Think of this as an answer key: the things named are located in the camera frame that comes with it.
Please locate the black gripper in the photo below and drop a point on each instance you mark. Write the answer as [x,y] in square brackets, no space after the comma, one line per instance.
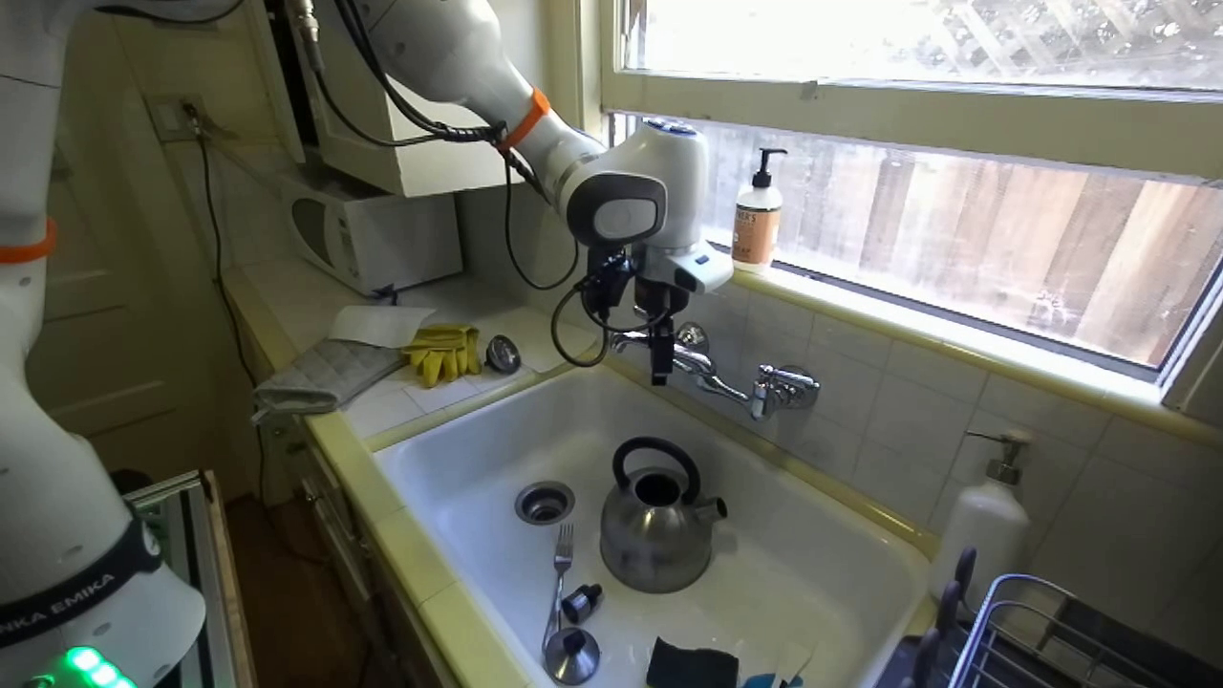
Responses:
[632,286]

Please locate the chrome wall tap faucet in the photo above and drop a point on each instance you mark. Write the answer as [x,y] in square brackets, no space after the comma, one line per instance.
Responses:
[765,385]

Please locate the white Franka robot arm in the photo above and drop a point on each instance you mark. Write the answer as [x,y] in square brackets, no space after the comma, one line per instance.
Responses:
[77,538]

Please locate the dark metal sink stopper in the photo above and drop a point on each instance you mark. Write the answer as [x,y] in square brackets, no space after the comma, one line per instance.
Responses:
[504,353]

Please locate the amber pump soap bottle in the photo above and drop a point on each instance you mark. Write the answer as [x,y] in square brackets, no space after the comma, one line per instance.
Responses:
[760,223]

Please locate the metal sink drain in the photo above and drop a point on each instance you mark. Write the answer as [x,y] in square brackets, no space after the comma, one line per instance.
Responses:
[543,503]

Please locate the yellow rubber glove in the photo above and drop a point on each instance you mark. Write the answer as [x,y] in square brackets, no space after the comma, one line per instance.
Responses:
[444,353]

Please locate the metal fork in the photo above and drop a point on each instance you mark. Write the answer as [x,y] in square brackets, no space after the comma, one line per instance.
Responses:
[561,559]

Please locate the white ceramic sink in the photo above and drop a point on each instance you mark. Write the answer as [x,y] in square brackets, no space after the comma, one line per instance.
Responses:
[788,576]

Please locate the steel and black spout whistle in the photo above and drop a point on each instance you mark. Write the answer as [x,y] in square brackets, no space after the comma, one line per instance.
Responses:
[584,603]

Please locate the white microwave oven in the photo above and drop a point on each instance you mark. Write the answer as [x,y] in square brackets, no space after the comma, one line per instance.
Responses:
[383,244]

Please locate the grey dish towel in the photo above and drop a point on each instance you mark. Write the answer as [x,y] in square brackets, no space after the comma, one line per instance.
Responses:
[328,376]

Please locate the white pump dispenser bottle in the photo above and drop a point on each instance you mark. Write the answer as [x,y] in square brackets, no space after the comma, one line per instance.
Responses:
[980,538]

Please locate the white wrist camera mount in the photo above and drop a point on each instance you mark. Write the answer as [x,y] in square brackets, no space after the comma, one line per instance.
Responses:
[705,268]

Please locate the cream wall cabinet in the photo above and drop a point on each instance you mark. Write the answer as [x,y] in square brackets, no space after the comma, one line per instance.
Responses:
[397,159]

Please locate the kitchen window frame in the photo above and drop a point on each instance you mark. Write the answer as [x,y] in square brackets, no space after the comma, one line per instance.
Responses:
[920,119]

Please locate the wall power outlet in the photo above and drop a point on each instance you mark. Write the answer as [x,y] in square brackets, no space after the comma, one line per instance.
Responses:
[179,116]

